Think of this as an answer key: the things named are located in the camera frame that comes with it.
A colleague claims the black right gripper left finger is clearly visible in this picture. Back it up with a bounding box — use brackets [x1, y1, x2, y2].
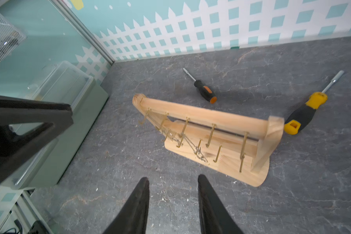
[104, 177, 150, 234]

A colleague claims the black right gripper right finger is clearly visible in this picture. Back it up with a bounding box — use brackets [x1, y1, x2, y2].
[198, 175, 243, 234]

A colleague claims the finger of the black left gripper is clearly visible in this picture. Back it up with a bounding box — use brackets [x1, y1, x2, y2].
[0, 96, 73, 184]

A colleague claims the silver chain necklace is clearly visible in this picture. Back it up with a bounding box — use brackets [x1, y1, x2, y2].
[138, 112, 209, 163]

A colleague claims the wooden jewelry display stand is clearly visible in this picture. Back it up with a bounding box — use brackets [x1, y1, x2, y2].
[133, 94, 284, 187]

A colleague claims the clear plastic storage box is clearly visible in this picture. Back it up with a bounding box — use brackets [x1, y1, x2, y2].
[5, 61, 108, 190]

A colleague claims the orange black nut driver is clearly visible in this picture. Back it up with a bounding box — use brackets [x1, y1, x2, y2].
[183, 68, 217, 104]

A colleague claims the yellow black nut driver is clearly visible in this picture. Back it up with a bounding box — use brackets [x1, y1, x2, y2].
[284, 70, 345, 135]

